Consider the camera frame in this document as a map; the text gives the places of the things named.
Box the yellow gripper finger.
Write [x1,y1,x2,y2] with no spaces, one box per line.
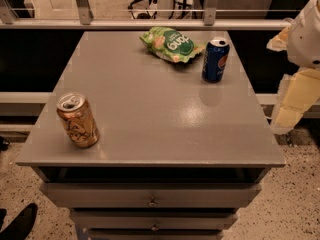
[270,67,320,130]

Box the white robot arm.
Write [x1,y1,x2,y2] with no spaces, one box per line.
[267,0,320,135]

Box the blue pepsi can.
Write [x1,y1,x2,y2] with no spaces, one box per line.
[202,37,230,83]

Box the gold lacroix can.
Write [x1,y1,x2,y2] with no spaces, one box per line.
[56,92,100,148]

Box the green chip bag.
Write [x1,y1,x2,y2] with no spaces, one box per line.
[140,27,205,63]

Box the grey drawer cabinet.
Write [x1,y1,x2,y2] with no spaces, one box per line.
[15,30,287,240]

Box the bottom grey drawer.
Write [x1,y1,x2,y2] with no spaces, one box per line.
[89,229,223,240]

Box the grey drawer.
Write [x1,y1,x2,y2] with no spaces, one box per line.
[71,210,238,230]
[41,183,261,208]
[89,229,223,240]

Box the metal railing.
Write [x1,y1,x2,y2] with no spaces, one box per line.
[0,0,291,30]

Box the middle grey drawer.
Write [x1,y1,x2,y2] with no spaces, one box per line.
[71,210,238,230]

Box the top grey drawer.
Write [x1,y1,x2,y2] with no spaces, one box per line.
[41,183,261,208]

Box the black shoe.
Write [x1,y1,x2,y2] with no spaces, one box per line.
[0,203,38,240]

